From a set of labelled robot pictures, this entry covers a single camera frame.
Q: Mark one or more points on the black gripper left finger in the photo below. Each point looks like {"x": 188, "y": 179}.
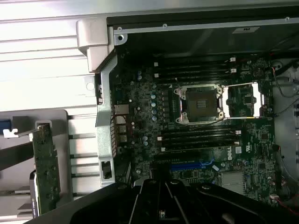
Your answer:
{"x": 105, "y": 205}

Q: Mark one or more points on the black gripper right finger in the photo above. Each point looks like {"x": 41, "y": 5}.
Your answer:
{"x": 222, "y": 205}

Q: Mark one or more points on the silver chipset heatsink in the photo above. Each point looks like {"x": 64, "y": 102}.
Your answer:
{"x": 233, "y": 183}

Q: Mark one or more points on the blue expansion slot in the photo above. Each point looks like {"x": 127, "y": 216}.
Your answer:
{"x": 184, "y": 166}

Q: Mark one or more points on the empty black RAM slot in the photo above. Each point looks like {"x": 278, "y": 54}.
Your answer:
{"x": 198, "y": 141}
{"x": 198, "y": 130}
{"x": 198, "y": 136}

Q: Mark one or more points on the silver rear port block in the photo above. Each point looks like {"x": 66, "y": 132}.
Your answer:
{"x": 122, "y": 138}
{"x": 121, "y": 109}
{"x": 121, "y": 120}
{"x": 122, "y": 129}

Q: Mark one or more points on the open black PC case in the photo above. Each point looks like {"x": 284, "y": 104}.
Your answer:
{"x": 102, "y": 130}

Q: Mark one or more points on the CPU socket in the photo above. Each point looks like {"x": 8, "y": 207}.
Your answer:
{"x": 201, "y": 103}

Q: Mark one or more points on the silver perforated drive cage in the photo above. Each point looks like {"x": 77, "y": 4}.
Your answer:
{"x": 287, "y": 116}

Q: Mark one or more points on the green Dell motherboard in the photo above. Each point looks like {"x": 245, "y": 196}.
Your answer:
{"x": 140, "y": 93}

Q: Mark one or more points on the thin metal locking lever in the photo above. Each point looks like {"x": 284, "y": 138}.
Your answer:
{"x": 178, "y": 84}

